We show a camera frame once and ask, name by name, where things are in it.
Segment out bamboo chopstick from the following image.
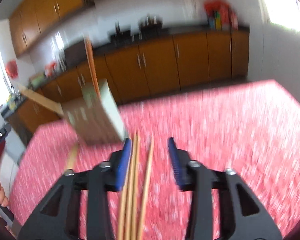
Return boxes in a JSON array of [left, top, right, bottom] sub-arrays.
[[64, 144, 79, 170], [137, 136, 154, 240], [130, 131, 140, 239], [116, 132, 138, 240]]

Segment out upper wooden kitchen cabinets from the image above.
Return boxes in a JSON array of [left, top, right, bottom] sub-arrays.
[[9, 0, 85, 57]]

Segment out wooden kitchen cabinets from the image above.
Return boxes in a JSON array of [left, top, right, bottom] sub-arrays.
[[9, 0, 85, 57], [5, 31, 250, 133]]

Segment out lower wooden kitchen cabinets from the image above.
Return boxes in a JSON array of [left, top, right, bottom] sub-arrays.
[[5, 31, 250, 133]]

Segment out chopstick leaning left of holder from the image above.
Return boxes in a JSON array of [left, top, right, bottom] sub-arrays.
[[17, 83, 64, 117]]

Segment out bamboo chopstick beside holder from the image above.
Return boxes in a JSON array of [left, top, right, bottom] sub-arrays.
[[116, 132, 138, 240]]

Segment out red floral tablecloth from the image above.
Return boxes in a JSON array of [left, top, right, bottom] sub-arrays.
[[11, 80, 300, 239]]

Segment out perforated grey utensil holder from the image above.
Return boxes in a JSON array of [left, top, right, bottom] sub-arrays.
[[62, 79, 128, 145]]

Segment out black countertop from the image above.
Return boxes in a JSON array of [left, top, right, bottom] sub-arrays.
[[0, 24, 250, 116]]

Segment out brown chopstick in holder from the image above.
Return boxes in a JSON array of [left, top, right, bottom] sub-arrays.
[[84, 38, 101, 100]]

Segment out red plastic bag on counter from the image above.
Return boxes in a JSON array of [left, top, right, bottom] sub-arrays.
[[204, 0, 239, 31]]

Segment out red bag hanging on wall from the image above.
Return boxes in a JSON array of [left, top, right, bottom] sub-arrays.
[[5, 60, 18, 79]]

